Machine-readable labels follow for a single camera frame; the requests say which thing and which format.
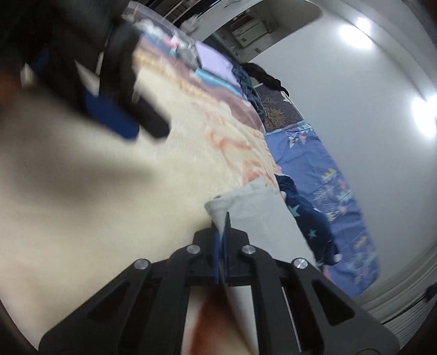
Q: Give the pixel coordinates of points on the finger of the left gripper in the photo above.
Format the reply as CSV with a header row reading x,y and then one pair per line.
x,y
119,78
112,117

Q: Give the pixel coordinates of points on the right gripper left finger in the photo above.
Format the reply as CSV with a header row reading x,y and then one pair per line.
x,y
143,310

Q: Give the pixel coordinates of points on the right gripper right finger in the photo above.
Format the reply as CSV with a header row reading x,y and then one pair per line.
x,y
297,310

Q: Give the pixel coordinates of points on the light grey t-shirt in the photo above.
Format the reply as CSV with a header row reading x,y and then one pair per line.
x,y
259,210

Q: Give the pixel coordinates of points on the navy star fleece garment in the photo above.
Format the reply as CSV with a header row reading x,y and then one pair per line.
x,y
313,224

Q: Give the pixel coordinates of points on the peach fleece blanket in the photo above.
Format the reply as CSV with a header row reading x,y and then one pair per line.
x,y
79,203

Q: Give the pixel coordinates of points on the blue tree-print duvet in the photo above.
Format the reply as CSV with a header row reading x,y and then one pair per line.
x,y
301,155

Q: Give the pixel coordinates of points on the dark patterned pillow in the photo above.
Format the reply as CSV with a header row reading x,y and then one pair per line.
x,y
280,110

